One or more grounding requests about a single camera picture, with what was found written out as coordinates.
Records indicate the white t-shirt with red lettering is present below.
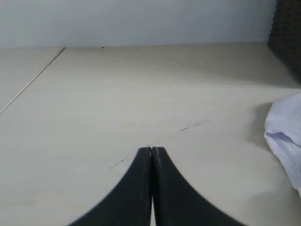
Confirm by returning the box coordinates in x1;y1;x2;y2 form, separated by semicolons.
264;93;301;193

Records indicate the brown wicker basket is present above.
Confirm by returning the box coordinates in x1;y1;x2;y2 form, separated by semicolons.
268;0;301;83

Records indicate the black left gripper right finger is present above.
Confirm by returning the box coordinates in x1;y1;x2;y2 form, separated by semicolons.
152;147;242;226

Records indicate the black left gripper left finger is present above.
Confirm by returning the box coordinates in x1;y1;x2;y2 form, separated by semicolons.
70;147;152;226

